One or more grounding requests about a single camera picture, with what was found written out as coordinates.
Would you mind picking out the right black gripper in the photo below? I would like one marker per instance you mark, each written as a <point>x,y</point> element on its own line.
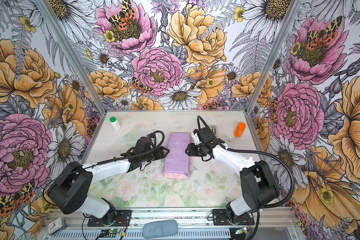
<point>191,150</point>

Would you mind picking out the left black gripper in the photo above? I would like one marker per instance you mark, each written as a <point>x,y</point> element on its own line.
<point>160,153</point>

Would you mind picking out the pink wrapping paper sheet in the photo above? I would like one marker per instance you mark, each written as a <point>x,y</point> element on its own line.
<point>177,162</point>

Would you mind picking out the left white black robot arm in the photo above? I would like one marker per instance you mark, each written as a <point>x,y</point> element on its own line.
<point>70,190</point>

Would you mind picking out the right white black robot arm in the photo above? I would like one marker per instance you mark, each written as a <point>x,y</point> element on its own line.
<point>257,182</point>

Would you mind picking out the grey tape dispenser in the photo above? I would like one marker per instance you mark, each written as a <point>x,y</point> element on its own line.
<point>214,130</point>

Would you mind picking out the orange bottle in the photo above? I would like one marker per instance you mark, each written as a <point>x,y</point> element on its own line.
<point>239,130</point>

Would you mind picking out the white bottle green cap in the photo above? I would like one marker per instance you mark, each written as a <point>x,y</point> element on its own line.
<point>115,123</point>

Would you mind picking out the grey foam pad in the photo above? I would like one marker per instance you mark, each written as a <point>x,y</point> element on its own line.
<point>160,229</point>

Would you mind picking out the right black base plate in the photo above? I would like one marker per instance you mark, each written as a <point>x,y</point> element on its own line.
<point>224,217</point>

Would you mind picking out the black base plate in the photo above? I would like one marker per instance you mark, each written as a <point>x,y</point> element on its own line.
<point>121,218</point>
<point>224,217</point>

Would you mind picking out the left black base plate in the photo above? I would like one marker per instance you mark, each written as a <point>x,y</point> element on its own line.
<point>121,218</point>

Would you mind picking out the aluminium front rail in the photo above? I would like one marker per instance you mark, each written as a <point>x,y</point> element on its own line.
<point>280,217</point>

